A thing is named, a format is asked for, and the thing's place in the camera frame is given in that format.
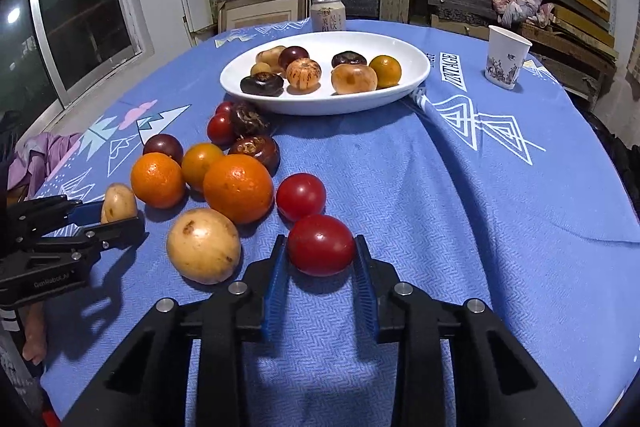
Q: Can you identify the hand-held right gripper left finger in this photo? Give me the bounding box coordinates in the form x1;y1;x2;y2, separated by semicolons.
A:
60;234;290;427

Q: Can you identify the yellow green tomato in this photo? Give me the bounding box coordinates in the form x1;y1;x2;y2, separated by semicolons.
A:
368;55;403;89

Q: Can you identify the blue printed tablecloth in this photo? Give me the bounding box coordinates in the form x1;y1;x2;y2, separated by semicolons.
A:
32;19;640;427

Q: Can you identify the orange yellow tomato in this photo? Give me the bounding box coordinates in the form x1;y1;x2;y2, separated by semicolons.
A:
181;143;226;192

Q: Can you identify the aluminium framed window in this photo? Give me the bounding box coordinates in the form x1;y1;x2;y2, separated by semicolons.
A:
27;0;156;108

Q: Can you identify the orange tangerine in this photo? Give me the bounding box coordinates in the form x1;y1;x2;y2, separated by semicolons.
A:
130;153;187;210
202;153;275;226

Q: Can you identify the white oval plate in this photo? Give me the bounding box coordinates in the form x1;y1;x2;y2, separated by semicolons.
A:
220;32;432;116

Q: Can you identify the tan oblong fruit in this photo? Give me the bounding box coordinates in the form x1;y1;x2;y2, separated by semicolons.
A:
255;45;287;72

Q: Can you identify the orange striped round fruit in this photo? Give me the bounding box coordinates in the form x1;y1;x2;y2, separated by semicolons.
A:
285;58;322;92

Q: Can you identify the white printed paper cup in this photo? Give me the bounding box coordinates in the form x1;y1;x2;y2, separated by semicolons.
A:
483;25;533;90

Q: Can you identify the pink plastic bag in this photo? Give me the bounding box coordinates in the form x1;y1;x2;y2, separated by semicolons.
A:
491;0;555;28

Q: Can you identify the cardboard picture frame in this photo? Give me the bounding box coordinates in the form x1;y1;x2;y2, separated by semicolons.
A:
217;0;311;32

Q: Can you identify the person's left hand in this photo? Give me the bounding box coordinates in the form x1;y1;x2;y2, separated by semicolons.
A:
22;302;49;366

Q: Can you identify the dark brown wrinkled fruit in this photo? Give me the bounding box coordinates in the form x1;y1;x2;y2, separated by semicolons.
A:
229;101;273;138
331;51;368;69
228;134;281;178
240;73;285;98

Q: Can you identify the pink purple cloth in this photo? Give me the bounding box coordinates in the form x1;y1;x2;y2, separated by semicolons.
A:
7;132;83;200

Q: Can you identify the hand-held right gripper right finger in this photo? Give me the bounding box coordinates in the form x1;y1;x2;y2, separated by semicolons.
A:
353;234;583;427

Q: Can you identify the white beverage can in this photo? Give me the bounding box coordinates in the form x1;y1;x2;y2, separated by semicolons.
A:
310;0;347;32

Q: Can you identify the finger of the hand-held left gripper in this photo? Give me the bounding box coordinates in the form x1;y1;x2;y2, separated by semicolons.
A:
7;195;106;238
25;216;147;259

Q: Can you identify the dark purple plum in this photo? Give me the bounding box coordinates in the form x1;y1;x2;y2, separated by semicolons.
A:
142;133;185;165
278;46;311;70

